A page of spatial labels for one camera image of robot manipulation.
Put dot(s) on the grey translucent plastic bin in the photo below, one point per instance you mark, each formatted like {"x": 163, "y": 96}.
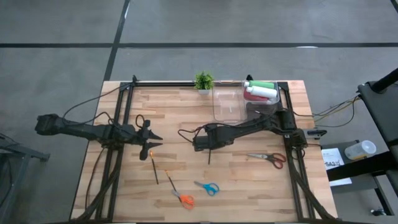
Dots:
{"x": 258, "y": 107}

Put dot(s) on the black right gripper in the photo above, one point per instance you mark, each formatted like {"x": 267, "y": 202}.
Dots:
{"x": 214, "y": 140}

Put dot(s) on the clear plastic jar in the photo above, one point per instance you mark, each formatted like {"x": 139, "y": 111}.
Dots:
{"x": 360, "y": 150}

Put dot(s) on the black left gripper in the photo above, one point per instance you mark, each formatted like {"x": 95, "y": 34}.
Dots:
{"x": 132, "y": 135}

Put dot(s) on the small black floor object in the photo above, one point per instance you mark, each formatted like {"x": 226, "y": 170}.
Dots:
{"x": 377, "y": 212}

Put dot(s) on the clear plastic bin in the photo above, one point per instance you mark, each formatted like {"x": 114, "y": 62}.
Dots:
{"x": 228, "y": 102}

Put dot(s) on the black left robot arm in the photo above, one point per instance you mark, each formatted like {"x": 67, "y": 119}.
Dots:
{"x": 77, "y": 130}

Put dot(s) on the red paint bottle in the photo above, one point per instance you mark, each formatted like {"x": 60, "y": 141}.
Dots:
{"x": 252, "y": 97}

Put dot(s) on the black side cart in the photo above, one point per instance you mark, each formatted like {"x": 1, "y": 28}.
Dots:
{"x": 379, "y": 112}

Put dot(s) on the white paper sheet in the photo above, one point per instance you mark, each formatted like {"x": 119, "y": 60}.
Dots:
{"x": 334, "y": 155}

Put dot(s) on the grey metal stand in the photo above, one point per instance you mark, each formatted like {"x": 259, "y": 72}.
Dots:
{"x": 18, "y": 151}

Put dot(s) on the white paint bottle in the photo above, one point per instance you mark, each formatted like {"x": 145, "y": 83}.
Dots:
{"x": 262, "y": 92}

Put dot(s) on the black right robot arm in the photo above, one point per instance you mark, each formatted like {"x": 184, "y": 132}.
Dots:
{"x": 255, "y": 126}

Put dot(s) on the small potted green plant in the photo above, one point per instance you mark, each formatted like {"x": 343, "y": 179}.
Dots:
{"x": 203, "y": 81}

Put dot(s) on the green paint bottle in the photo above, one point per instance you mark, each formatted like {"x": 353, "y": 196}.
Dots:
{"x": 264, "y": 84}

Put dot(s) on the black aluminium rig frame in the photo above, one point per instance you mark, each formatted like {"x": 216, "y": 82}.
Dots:
{"x": 161, "y": 84}

